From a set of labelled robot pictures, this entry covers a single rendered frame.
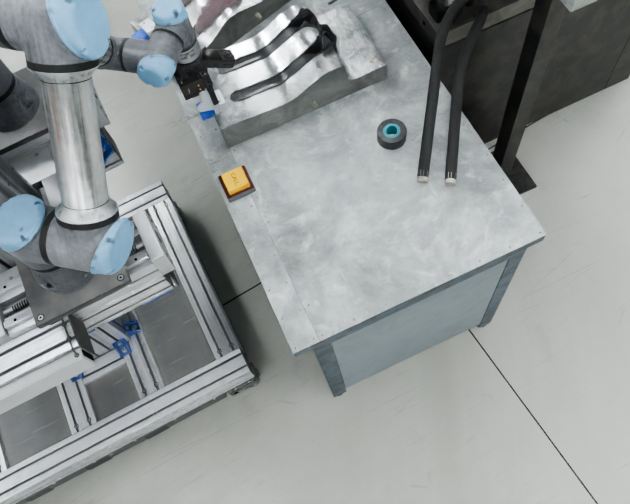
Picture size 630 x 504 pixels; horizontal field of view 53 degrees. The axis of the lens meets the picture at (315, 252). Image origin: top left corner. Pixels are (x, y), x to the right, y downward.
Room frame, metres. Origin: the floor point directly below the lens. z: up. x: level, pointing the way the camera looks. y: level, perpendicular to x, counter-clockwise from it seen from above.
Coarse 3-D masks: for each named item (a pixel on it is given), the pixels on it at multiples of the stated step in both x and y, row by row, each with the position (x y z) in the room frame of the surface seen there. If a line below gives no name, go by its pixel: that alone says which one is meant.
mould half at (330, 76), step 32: (352, 32) 1.28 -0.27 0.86; (256, 64) 1.24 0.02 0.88; (288, 64) 1.20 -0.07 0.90; (320, 64) 1.14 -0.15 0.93; (352, 64) 1.17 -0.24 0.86; (384, 64) 1.14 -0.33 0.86; (224, 96) 1.16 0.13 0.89; (256, 96) 1.13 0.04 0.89; (288, 96) 1.10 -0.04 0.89; (320, 96) 1.10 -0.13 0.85; (224, 128) 1.05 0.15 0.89; (256, 128) 1.07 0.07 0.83
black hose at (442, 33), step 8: (456, 0) 1.23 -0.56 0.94; (464, 0) 1.22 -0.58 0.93; (472, 0) 1.31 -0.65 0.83; (448, 8) 1.21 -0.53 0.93; (456, 8) 1.20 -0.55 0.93; (448, 16) 1.18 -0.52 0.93; (440, 24) 1.17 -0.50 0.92; (448, 24) 1.16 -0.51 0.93; (440, 32) 1.15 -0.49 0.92; (448, 32) 1.15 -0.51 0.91; (440, 40) 1.12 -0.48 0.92
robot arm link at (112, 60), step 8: (112, 40) 1.09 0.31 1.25; (120, 40) 1.09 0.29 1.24; (8, 48) 0.85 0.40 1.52; (112, 48) 1.06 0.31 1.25; (120, 48) 1.07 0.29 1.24; (104, 56) 1.04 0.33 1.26; (112, 56) 1.06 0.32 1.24; (120, 56) 1.06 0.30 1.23; (104, 64) 1.05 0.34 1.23; (112, 64) 1.06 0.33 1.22; (120, 64) 1.05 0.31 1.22
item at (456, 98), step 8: (456, 88) 0.99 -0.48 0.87; (456, 96) 0.97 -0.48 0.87; (456, 104) 0.95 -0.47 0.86; (456, 112) 0.93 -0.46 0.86; (456, 120) 0.90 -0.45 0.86; (456, 128) 0.88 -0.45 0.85; (448, 136) 0.87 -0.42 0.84; (456, 136) 0.86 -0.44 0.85; (448, 144) 0.85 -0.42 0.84; (456, 144) 0.84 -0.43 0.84; (448, 152) 0.83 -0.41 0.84; (456, 152) 0.82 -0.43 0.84; (448, 160) 0.81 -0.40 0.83; (456, 160) 0.80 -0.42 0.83; (448, 168) 0.79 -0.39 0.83; (456, 168) 0.78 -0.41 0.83; (448, 176) 0.76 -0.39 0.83; (456, 176) 0.76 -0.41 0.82; (448, 184) 0.75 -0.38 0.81
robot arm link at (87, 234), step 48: (0, 0) 0.87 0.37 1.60; (48, 0) 0.84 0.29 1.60; (96, 0) 0.87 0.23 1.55; (48, 48) 0.80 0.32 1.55; (96, 48) 0.80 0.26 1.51; (48, 96) 0.77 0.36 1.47; (96, 144) 0.73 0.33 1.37; (96, 192) 0.67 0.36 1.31; (48, 240) 0.64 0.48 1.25; (96, 240) 0.61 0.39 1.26
